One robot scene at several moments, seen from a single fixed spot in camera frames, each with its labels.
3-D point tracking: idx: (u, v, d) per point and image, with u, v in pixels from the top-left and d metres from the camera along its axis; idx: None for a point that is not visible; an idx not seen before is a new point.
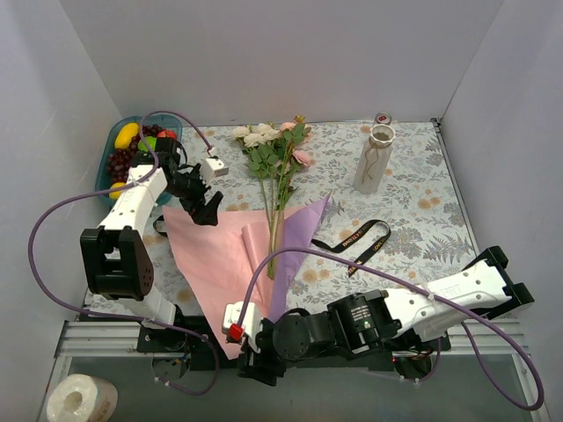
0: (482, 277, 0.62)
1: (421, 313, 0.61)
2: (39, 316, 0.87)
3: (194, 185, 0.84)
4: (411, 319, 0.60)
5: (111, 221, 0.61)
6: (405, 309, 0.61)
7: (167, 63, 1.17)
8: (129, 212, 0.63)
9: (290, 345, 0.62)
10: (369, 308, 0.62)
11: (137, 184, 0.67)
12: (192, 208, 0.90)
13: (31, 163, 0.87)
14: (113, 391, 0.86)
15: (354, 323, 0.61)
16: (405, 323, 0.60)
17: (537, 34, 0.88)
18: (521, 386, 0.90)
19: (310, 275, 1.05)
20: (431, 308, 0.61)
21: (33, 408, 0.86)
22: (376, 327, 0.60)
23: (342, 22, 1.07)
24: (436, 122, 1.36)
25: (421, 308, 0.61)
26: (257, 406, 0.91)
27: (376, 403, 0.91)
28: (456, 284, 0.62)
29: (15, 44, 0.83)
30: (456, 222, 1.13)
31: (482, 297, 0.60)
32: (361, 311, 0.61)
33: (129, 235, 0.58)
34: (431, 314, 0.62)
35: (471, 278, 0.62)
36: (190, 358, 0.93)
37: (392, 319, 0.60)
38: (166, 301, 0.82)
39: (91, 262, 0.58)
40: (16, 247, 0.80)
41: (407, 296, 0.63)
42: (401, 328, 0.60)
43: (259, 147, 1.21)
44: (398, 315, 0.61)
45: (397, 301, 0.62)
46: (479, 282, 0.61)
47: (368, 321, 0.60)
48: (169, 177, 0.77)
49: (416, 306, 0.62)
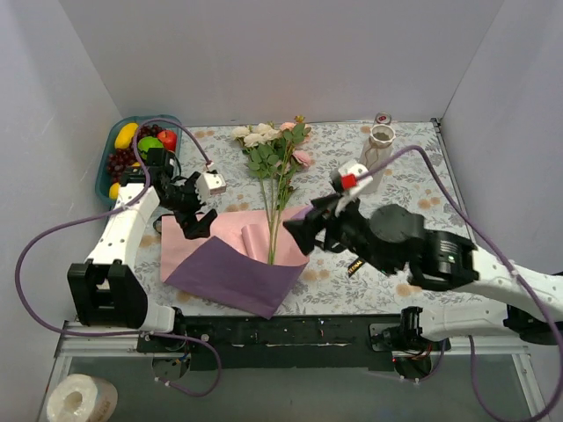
0: (559, 286, 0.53)
1: (495, 280, 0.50)
2: (38, 316, 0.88)
3: (189, 198, 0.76)
4: (487, 280, 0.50)
5: (99, 253, 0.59)
6: (486, 266, 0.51)
7: (167, 63, 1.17)
8: (120, 242, 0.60)
9: (407, 227, 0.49)
10: (454, 247, 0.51)
11: (127, 207, 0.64)
12: (185, 222, 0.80)
13: (31, 163, 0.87)
14: (113, 391, 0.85)
15: (441, 250, 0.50)
16: (480, 279, 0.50)
17: (537, 34, 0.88)
18: (521, 386, 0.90)
19: (310, 275, 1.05)
20: (508, 283, 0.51)
21: (34, 407, 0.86)
22: (456, 265, 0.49)
23: (342, 22, 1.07)
24: (436, 122, 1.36)
25: (500, 276, 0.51)
26: (258, 406, 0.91)
27: (375, 403, 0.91)
28: (534, 278, 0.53)
29: (15, 45, 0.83)
30: (456, 222, 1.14)
31: (552, 302, 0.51)
32: (449, 247, 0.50)
33: (119, 270, 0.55)
34: (501, 289, 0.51)
35: (548, 280, 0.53)
36: (191, 358, 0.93)
37: (473, 269, 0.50)
38: (164, 308, 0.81)
39: (81, 296, 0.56)
40: (16, 247, 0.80)
41: (490, 259, 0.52)
42: (478, 281, 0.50)
43: (260, 147, 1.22)
44: (478, 267, 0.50)
45: (483, 257, 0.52)
46: (555, 288, 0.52)
47: (452, 257, 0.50)
48: (161, 192, 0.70)
49: (496, 272, 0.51)
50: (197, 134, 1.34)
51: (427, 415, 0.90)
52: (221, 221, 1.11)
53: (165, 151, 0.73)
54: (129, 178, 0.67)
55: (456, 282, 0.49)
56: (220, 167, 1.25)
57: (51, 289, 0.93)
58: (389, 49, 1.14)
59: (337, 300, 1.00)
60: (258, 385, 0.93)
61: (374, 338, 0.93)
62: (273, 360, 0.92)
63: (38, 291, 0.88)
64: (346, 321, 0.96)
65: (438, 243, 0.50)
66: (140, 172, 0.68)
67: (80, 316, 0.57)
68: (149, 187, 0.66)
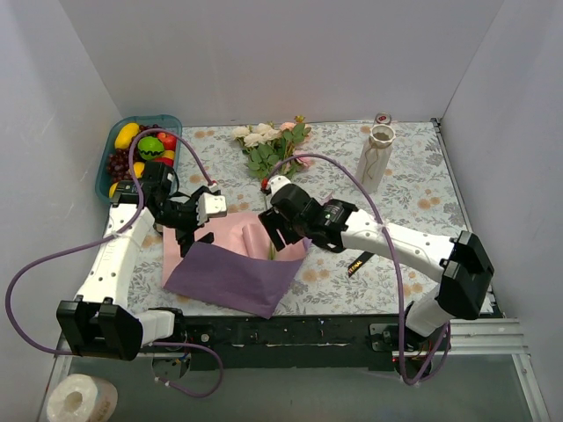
0: (435, 241, 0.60)
1: (364, 233, 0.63)
2: (38, 316, 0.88)
3: (185, 215, 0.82)
4: (354, 231, 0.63)
5: (91, 288, 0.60)
6: (357, 223, 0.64)
7: (167, 63, 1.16)
8: (110, 276, 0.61)
9: (283, 194, 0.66)
10: (340, 211, 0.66)
11: (119, 236, 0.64)
12: (182, 239, 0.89)
13: (31, 163, 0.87)
14: (113, 391, 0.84)
15: (322, 212, 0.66)
16: (348, 230, 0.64)
17: (537, 34, 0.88)
18: (521, 386, 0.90)
19: (310, 275, 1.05)
20: (376, 236, 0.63)
21: (34, 406, 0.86)
22: (333, 222, 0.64)
23: (343, 22, 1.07)
24: (436, 122, 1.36)
25: (369, 229, 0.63)
26: (258, 406, 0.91)
27: (376, 403, 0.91)
28: (410, 234, 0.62)
29: (15, 45, 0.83)
30: (456, 222, 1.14)
31: (419, 254, 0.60)
32: (332, 208, 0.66)
33: (108, 310, 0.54)
34: (371, 240, 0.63)
35: (424, 238, 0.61)
36: (190, 358, 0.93)
37: (344, 223, 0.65)
38: (163, 313, 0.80)
39: (71, 332, 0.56)
40: (15, 246, 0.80)
41: (365, 217, 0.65)
42: (345, 231, 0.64)
43: (259, 147, 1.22)
44: (350, 221, 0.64)
45: (358, 217, 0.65)
46: (427, 244, 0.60)
47: (331, 215, 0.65)
48: (157, 210, 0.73)
49: (365, 227, 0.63)
50: (197, 134, 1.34)
51: (427, 415, 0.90)
52: (220, 225, 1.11)
53: (164, 166, 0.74)
54: (122, 197, 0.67)
55: (333, 234, 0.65)
56: (220, 168, 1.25)
57: (52, 288, 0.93)
58: (389, 48, 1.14)
59: (337, 300, 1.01)
60: (259, 384, 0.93)
61: (374, 338, 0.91)
62: (273, 360, 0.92)
63: (38, 290, 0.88)
64: (346, 321, 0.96)
65: (324, 208, 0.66)
66: (133, 190, 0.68)
67: (74, 347, 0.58)
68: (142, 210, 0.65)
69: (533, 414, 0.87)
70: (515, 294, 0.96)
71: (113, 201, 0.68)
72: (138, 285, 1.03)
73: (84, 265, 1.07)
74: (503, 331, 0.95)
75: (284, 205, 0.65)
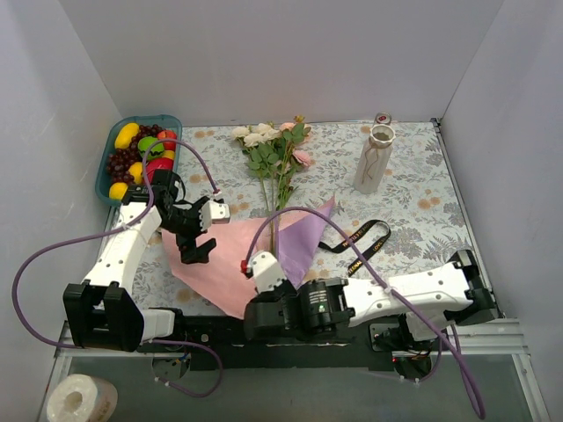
0: (445, 278, 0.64)
1: (376, 304, 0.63)
2: (36, 317, 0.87)
3: (191, 222, 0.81)
4: (364, 309, 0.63)
5: (98, 274, 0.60)
6: (361, 299, 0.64)
7: (167, 64, 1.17)
8: (117, 263, 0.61)
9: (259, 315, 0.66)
10: (326, 295, 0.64)
11: (127, 227, 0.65)
12: (183, 245, 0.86)
13: (31, 163, 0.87)
14: (113, 391, 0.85)
15: (310, 306, 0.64)
16: (359, 311, 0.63)
17: (537, 35, 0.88)
18: (521, 386, 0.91)
19: (310, 275, 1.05)
20: (387, 301, 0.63)
21: (34, 406, 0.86)
22: (330, 314, 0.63)
23: (342, 22, 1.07)
24: (436, 122, 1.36)
25: (378, 300, 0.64)
26: (257, 407, 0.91)
27: (376, 403, 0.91)
28: (419, 283, 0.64)
29: (14, 43, 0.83)
30: (456, 222, 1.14)
31: (442, 297, 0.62)
32: (317, 295, 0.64)
33: (113, 294, 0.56)
34: (387, 308, 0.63)
35: (434, 279, 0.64)
36: (190, 358, 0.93)
37: (347, 308, 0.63)
38: (163, 312, 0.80)
39: (76, 319, 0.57)
40: (15, 246, 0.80)
41: (367, 287, 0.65)
42: (354, 316, 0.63)
43: (259, 147, 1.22)
44: (353, 302, 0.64)
45: (354, 290, 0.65)
46: (442, 283, 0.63)
47: (324, 306, 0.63)
48: (164, 212, 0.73)
49: (373, 298, 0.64)
50: (197, 134, 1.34)
51: (426, 415, 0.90)
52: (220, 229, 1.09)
53: (171, 172, 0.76)
54: (132, 197, 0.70)
55: (337, 323, 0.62)
56: (220, 167, 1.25)
57: (52, 288, 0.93)
58: (389, 48, 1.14)
59: None
60: (258, 384, 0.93)
61: (375, 338, 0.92)
62: (273, 360, 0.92)
63: (38, 290, 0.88)
64: None
65: (309, 299, 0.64)
66: (143, 191, 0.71)
67: (76, 337, 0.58)
68: (150, 208, 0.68)
69: (533, 413, 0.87)
70: (515, 294, 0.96)
71: (123, 200, 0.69)
72: (138, 285, 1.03)
73: (84, 265, 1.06)
74: (503, 331, 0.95)
75: (266, 326, 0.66)
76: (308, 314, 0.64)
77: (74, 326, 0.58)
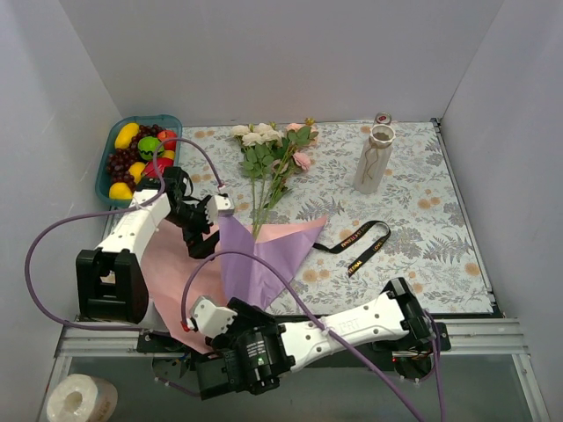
0: (381, 310, 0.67)
1: (316, 348, 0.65)
2: (36, 317, 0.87)
3: (198, 217, 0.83)
4: (304, 355, 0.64)
5: (109, 243, 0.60)
6: (300, 344, 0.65)
7: (167, 63, 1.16)
8: (129, 235, 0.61)
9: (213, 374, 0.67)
10: (266, 345, 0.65)
11: (140, 207, 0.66)
12: (190, 240, 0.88)
13: (31, 163, 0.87)
14: (114, 391, 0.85)
15: (250, 359, 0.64)
16: (298, 359, 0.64)
17: (537, 35, 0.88)
18: (521, 386, 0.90)
19: (310, 275, 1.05)
20: (326, 344, 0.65)
21: (34, 406, 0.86)
22: (270, 364, 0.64)
23: (342, 22, 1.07)
24: (436, 122, 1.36)
25: (317, 343, 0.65)
26: (257, 407, 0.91)
27: (375, 403, 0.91)
28: (355, 319, 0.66)
29: (15, 43, 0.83)
30: (456, 222, 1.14)
31: (379, 331, 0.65)
32: (256, 347, 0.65)
33: (126, 259, 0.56)
34: (327, 349, 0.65)
35: (370, 312, 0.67)
36: (189, 358, 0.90)
37: (286, 355, 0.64)
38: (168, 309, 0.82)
39: (85, 285, 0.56)
40: (16, 246, 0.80)
41: (304, 331, 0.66)
42: (295, 364, 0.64)
43: (257, 147, 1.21)
44: (291, 351, 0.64)
45: (293, 335, 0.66)
46: (378, 316, 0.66)
47: (262, 358, 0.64)
48: (173, 204, 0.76)
49: (311, 342, 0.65)
50: (197, 134, 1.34)
51: (427, 414, 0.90)
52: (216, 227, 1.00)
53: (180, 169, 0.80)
54: (144, 185, 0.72)
55: (279, 374, 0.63)
56: (220, 167, 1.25)
57: (52, 288, 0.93)
58: (389, 48, 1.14)
59: (337, 300, 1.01)
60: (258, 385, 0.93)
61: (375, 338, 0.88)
62: None
63: (38, 290, 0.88)
64: None
65: (248, 352, 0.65)
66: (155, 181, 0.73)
67: (82, 309, 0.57)
68: (162, 194, 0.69)
69: (533, 414, 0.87)
70: (515, 294, 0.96)
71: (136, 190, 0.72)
72: None
73: None
74: (503, 331, 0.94)
75: (213, 388, 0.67)
76: (248, 367, 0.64)
77: (82, 295, 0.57)
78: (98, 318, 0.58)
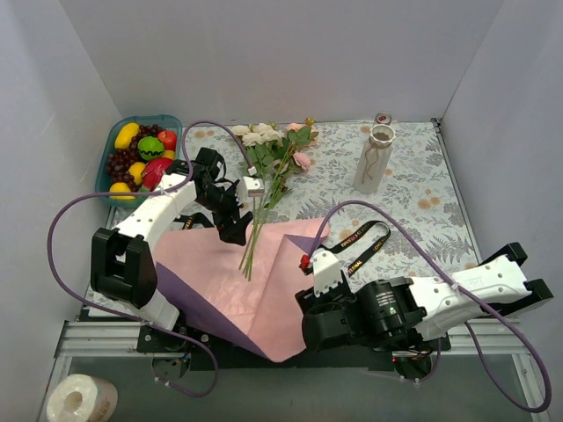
0: (505, 270, 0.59)
1: (444, 301, 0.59)
2: (36, 317, 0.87)
3: (226, 200, 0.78)
4: (435, 308, 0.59)
5: (127, 226, 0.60)
6: (429, 296, 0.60)
7: (167, 63, 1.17)
8: (148, 220, 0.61)
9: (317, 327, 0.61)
10: (392, 298, 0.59)
11: (164, 192, 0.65)
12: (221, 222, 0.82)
13: (31, 163, 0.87)
14: (113, 391, 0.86)
15: (377, 311, 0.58)
16: (430, 310, 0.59)
17: (537, 35, 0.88)
18: (521, 386, 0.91)
19: None
20: (455, 298, 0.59)
21: (34, 406, 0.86)
22: (399, 315, 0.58)
23: (341, 23, 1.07)
24: (436, 122, 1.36)
25: (446, 296, 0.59)
26: (256, 408, 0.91)
27: (374, 403, 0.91)
28: (478, 276, 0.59)
29: (14, 42, 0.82)
30: (456, 222, 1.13)
31: (504, 291, 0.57)
32: (385, 298, 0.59)
33: (137, 246, 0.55)
34: (456, 304, 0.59)
35: (493, 271, 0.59)
36: (190, 358, 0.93)
37: (417, 307, 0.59)
38: (169, 307, 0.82)
39: (97, 262, 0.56)
40: (15, 245, 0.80)
41: (432, 285, 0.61)
42: (426, 316, 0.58)
43: (257, 147, 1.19)
44: (423, 301, 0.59)
45: (421, 288, 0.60)
46: (501, 276, 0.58)
47: (393, 308, 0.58)
48: (200, 190, 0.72)
49: (441, 295, 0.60)
50: (197, 134, 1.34)
51: (426, 414, 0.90)
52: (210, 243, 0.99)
53: (215, 152, 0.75)
54: (175, 169, 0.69)
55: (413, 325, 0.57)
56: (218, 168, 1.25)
57: (52, 288, 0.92)
58: (389, 48, 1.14)
59: None
60: (258, 384, 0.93)
61: None
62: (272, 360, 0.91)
63: (37, 291, 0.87)
64: None
65: (376, 302, 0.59)
66: (186, 166, 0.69)
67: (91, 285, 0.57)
68: (189, 181, 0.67)
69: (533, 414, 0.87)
70: None
71: (167, 170, 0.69)
72: None
73: (83, 265, 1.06)
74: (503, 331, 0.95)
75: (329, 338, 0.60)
76: (374, 317, 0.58)
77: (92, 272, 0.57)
78: (105, 295, 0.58)
